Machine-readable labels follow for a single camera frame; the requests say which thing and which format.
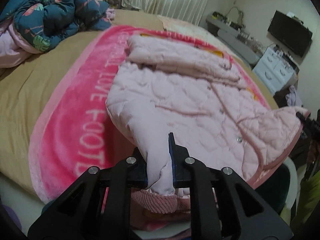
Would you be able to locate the white drawer cabinet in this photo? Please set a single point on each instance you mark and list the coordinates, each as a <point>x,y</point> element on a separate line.
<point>272,67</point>

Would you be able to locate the purple cloth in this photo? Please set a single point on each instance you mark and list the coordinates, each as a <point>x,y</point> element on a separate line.
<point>8,217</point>

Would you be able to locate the yellow-green cloth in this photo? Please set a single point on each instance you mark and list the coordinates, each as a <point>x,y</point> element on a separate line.
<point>307,200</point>

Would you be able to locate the dark clothes heap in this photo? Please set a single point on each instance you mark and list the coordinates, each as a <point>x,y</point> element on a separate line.
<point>281,100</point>

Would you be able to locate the lilac cloth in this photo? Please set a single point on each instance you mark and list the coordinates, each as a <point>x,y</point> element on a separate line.
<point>293,97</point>

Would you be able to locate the white chair with teal seat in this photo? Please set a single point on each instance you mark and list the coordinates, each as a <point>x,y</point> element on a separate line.
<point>272,182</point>

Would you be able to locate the bed with tan sheet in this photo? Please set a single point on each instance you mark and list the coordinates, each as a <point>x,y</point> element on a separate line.
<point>30,92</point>

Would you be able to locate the pale floral bedspread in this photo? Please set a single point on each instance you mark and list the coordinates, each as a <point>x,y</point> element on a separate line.
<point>190,27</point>

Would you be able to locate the clutter of small desk things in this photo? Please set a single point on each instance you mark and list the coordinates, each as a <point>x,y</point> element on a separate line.
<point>242,32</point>

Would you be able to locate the pink printed blanket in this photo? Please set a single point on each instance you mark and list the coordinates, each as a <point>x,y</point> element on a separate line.
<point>67,130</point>

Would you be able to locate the pink quilted jacket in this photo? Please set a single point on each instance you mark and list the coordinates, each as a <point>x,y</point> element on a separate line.
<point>190,105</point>

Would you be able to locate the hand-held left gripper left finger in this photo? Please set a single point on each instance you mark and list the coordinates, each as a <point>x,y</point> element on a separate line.
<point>138,177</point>

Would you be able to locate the black wall television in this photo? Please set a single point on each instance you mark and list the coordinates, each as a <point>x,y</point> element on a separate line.
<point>290,32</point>

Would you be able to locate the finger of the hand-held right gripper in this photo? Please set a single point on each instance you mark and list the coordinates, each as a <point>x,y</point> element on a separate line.
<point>303,117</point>

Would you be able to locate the grey desk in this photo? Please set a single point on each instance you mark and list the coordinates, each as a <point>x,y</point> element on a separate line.
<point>235,45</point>

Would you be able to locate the blue floral duvet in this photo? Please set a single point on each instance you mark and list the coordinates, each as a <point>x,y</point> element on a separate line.
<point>55,17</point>

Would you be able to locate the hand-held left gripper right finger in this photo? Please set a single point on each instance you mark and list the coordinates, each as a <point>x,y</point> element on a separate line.
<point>172,155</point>

